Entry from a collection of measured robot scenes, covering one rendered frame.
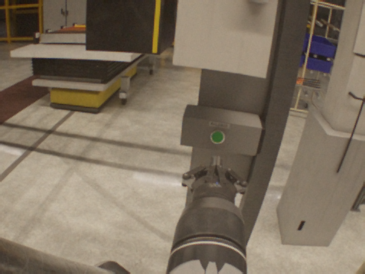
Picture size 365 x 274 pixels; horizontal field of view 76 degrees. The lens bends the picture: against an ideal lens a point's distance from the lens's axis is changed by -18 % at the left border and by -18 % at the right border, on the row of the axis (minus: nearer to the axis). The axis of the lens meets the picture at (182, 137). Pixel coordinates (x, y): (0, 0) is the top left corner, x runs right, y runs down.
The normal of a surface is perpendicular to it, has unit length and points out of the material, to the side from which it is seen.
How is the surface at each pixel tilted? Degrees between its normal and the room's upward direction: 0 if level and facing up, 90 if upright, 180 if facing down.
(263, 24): 90
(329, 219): 90
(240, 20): 90
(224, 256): 17
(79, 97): 90
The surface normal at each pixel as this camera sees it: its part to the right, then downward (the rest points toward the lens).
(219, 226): 0.23, -0.85
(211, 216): -0.06, -0.89
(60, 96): -0.13, 0.46
